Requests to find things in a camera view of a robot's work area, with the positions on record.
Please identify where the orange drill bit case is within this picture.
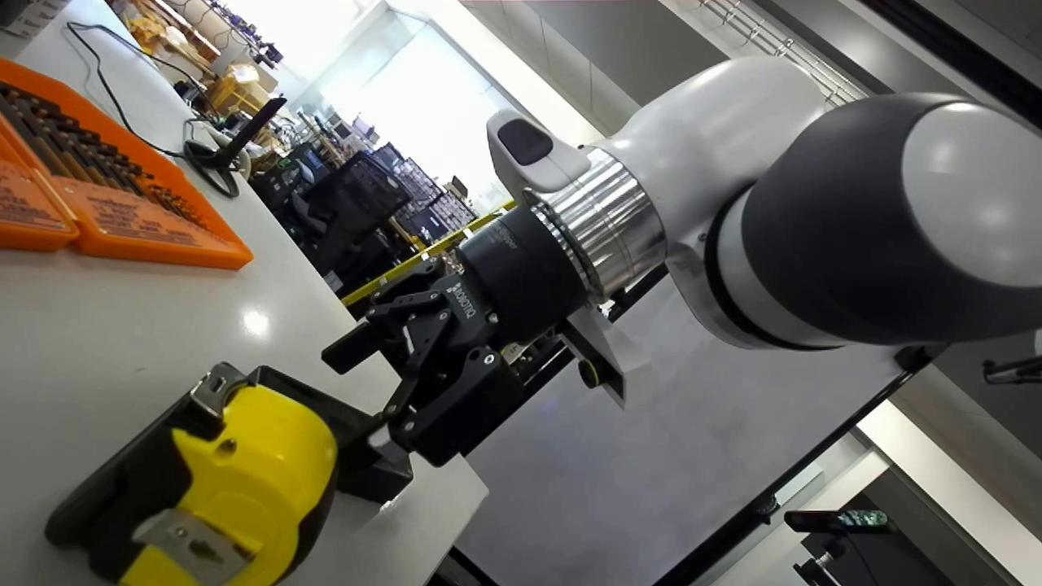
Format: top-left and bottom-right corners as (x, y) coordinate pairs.
(0, 56), (256, 274)

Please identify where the whiteboard with black frame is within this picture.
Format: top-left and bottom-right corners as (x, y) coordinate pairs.
(436, 272), (926, 586)

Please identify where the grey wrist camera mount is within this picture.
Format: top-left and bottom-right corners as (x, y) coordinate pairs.
(556, 303), (632, 407)

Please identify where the dark storage shelf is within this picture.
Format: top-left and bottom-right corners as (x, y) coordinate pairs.
(250, 139), (482, 296)

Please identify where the black desk stand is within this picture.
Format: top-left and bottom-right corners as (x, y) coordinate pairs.
(179, 94), (290, 203)

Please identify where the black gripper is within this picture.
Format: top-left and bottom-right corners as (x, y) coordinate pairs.
(320, 207), (600, 470)

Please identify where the yellow ladder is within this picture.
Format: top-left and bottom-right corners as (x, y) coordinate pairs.
(339, 199), (520, 312)

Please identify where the black machine with green label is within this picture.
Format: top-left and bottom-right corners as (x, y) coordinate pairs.
(780, 465), (1029, 586)

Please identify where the yellow and black tape measure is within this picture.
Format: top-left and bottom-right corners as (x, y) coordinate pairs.
(43, 361), (341, 586)

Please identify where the thin black table cable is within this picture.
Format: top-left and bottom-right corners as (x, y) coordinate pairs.
(61, 19), (189, 163)

